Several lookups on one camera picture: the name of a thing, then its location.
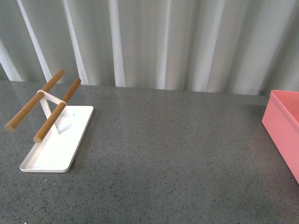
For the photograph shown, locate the white rack with wooden bars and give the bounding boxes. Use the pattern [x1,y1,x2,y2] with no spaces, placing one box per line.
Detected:
[5,69,94,173]

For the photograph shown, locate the white pleated curtain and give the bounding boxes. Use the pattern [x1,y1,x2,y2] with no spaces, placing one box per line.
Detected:
[0,0,299,95]

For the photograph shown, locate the pink plastic box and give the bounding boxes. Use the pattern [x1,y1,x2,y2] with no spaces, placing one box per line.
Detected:
[262,90,299,181]

